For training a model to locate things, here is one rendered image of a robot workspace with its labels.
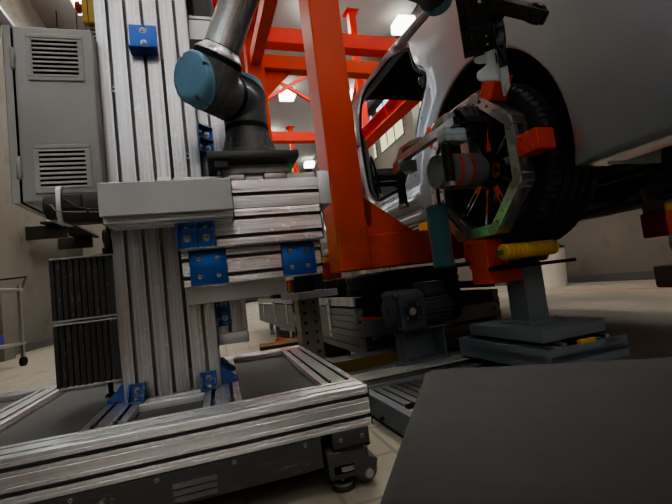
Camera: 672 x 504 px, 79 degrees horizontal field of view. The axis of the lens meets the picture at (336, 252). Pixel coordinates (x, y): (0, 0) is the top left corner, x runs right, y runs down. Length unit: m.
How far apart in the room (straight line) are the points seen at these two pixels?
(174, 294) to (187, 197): 0.37
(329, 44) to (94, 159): 1.32
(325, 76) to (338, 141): 0.32
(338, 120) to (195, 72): 1.10
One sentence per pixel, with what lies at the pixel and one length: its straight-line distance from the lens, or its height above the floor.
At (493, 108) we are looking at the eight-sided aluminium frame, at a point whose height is 1.02.
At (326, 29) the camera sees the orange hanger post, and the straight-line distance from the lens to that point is 2.25.
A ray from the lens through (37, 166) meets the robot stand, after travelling 1.29.
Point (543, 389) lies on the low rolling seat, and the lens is 0.48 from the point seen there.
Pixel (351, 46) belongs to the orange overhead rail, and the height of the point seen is 3.24.
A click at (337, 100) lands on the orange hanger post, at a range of 2.08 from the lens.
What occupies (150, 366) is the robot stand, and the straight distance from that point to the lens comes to 1.24.
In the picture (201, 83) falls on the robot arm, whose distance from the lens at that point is 1.04.
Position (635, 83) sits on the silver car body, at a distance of 1.41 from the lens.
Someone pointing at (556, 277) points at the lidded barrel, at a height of 0.15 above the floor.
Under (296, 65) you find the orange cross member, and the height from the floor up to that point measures 2.65.
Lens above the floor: 0.47
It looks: 4 degrees up
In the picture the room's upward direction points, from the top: 7 degrees counter-clockwise
